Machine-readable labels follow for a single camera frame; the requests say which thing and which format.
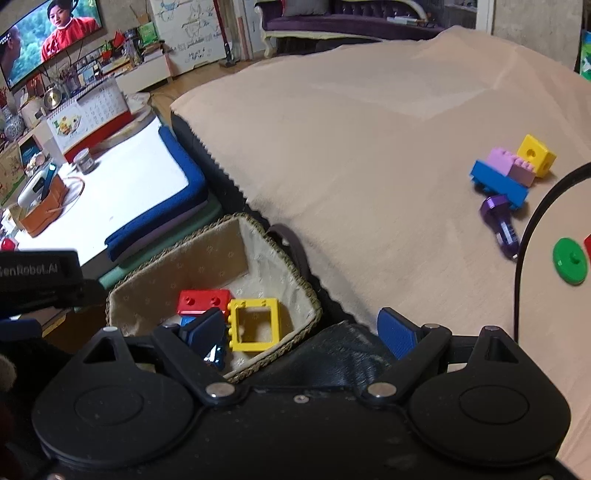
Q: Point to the blue white porcelain vase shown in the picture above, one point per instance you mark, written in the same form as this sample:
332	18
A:
13	124

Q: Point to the red stick vacuum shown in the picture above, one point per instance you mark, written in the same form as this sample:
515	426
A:
226	32

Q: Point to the small grey jar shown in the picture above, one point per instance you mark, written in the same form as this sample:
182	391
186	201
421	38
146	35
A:
84	161

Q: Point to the round metal dish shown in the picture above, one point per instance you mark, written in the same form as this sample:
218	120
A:
54	97

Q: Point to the yellow toy window frame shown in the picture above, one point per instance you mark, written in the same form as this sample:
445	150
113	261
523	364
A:
254	302

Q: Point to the orange leather tray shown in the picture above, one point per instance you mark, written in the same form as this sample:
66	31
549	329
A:
41	217

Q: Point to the purple sofa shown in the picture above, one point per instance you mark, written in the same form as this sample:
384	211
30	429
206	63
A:
346	25

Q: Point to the white handheld device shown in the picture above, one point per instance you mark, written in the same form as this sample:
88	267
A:
30	191

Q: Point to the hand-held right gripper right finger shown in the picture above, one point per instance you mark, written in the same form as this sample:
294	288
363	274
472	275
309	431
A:
397	334

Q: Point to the yellow toy cube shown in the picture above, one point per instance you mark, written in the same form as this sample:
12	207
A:
535	154

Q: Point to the blue folded cushion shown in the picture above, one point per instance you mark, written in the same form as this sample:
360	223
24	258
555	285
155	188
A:
184	175

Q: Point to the television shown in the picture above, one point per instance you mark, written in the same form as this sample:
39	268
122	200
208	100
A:
46	41

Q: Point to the round wooden board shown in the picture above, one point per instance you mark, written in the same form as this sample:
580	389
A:
134	127

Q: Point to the blue pen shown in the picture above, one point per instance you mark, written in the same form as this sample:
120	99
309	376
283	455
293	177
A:
48	180

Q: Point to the pink toy brick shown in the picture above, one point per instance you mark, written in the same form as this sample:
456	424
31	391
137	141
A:
512	170

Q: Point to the green foam edge guard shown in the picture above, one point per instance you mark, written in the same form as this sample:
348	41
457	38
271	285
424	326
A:
113	276

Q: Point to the purple toy bolt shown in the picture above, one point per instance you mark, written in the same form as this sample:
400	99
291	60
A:
496	210

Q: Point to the red toy brick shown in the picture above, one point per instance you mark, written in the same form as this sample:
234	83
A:
203	302

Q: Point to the desk calendar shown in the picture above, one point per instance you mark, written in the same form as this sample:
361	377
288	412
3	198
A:
101	110

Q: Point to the white drawing board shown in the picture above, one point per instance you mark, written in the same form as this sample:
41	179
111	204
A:
198	37

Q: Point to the blue toy vehicle piece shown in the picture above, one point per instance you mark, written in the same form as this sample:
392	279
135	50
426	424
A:
218	357

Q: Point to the cardboard box with tree print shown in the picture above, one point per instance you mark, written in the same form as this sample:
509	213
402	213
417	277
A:
9	170

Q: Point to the green toy disc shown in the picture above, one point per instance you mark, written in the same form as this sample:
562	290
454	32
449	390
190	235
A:
570	261

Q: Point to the teal box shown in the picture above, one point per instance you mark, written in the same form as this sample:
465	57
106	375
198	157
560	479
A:
30	152

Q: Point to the white television cabinet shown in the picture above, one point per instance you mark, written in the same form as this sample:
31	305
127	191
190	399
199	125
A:
143	74

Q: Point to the woven fabric-lined basket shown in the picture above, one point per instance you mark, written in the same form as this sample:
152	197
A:
277	286

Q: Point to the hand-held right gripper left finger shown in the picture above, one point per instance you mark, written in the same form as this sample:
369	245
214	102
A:
205	334

